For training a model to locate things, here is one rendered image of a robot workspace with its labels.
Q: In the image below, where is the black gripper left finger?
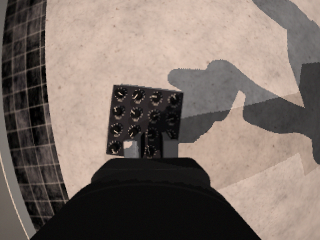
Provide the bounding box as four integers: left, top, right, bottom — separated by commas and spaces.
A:
124, 132, 145, 158

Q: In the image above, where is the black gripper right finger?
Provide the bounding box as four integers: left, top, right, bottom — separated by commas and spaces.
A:
159, 132, 178, 158

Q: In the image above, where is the black knob box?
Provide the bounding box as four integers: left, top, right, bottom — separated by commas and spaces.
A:
106, 84, 184, 158

